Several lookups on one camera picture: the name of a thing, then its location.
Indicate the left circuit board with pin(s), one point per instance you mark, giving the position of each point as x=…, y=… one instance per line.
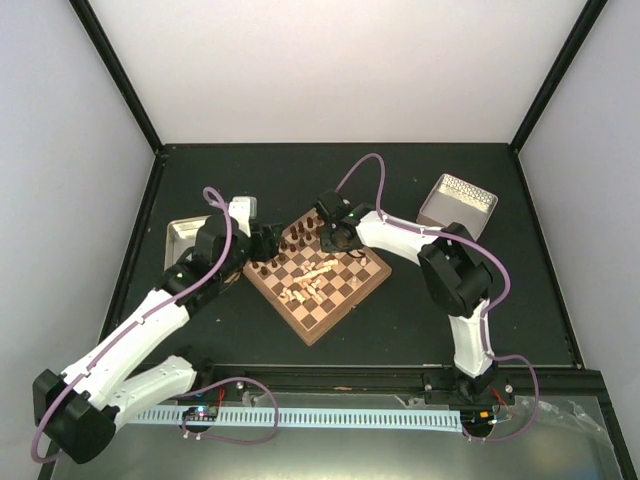
x=200, y=414

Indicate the black frame post right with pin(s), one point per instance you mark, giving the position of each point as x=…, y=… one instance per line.
x=578, y=34

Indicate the wooden chess board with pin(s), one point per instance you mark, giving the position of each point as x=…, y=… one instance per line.
x=312, y=307

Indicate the circuit board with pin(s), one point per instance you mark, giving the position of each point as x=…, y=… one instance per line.
x=484, y=417
x=200, y=414

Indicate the pink patterned metal tin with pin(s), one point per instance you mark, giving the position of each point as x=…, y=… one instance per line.
x=455, y=200

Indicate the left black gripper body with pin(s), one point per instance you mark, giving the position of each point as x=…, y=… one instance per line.
x=264, y=249

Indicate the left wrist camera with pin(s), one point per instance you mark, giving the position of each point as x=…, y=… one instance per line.
x=243, y=207

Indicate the right circuit board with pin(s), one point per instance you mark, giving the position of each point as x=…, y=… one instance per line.
x=484, y=417

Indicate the silver metal tray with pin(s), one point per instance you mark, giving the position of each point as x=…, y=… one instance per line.
x=181, y=235

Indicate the black frame post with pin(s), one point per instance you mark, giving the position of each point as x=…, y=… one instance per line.
x=91, y=24
x=578, y=34

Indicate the black mounting rail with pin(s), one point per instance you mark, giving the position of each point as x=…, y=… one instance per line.
x=432, y=382

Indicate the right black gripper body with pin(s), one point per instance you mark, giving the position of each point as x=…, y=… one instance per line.
x=334, y=243

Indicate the light blue slotted cable duct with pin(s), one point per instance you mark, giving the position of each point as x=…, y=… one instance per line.
x=319, y=418

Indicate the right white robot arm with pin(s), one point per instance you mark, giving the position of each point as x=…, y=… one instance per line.
x=456, y=278

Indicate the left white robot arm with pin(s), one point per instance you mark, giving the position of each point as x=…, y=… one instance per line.
x=82, y=408

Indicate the black frame post left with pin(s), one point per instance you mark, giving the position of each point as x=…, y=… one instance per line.
x=91, y=24

